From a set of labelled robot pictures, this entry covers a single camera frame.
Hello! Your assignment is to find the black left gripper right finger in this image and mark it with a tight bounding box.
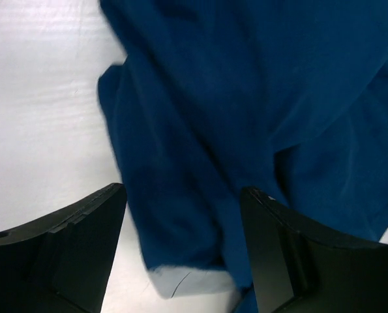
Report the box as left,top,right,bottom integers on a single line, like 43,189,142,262
240,187,388,312

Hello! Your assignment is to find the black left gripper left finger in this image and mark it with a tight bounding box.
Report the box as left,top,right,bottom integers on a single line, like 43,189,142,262
0,183,126,312

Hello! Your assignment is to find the blue Mickey Mouse t-shirt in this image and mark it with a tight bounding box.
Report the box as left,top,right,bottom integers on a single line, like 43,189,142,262
98,1,388,312

